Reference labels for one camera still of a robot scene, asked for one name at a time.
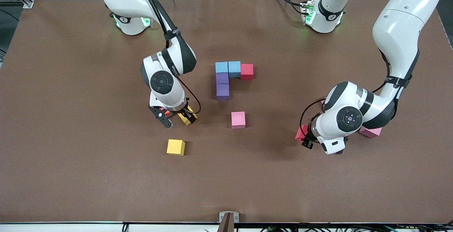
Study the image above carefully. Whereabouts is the grey metal table bracket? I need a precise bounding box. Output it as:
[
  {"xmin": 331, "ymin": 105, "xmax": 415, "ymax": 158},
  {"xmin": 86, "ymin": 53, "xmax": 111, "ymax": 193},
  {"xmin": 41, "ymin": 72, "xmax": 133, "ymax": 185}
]
[{"xmin": 217, "ymin": 211, "xmax": 240, "ymax": 232}]

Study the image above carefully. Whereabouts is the large table cover sheet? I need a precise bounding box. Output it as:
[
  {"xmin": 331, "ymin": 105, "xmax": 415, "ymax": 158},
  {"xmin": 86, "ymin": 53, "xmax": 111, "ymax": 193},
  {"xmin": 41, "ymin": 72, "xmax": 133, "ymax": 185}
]
[{"xmin": 0, "ymin": 0, "xmax": 453, "ymax": 224}]

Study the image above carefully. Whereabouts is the red foam cube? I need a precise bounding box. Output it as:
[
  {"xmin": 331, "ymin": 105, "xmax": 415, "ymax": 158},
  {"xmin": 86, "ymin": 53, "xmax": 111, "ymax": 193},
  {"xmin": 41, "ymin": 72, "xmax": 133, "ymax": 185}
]
[
  {"xmin": 241, "ymin": 63, "xmax": 254, "ymax": 81},
  {"xmin": 295, "ymin": 124, "xmax": 309, "ymax": 141}
]

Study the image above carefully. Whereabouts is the white table edge rail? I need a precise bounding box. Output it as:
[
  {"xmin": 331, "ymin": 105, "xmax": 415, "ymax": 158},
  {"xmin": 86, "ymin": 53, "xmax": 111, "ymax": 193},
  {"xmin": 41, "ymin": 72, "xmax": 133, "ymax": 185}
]
[{"xmin": 0, "ymin": 222, "xmax": 453, "ymax": 232}]

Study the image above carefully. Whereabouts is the yellow foam cube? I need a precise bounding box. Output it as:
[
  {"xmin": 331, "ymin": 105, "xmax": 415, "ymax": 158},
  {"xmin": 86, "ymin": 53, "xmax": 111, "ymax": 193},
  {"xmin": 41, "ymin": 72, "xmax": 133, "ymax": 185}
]
[
  {"xmin": 178, "ymin": 105, "xmax": 197, "ymax": 126},
  {"xmin": 166, "ymin": 139, "xmax": 185, "ymax": 156}
]

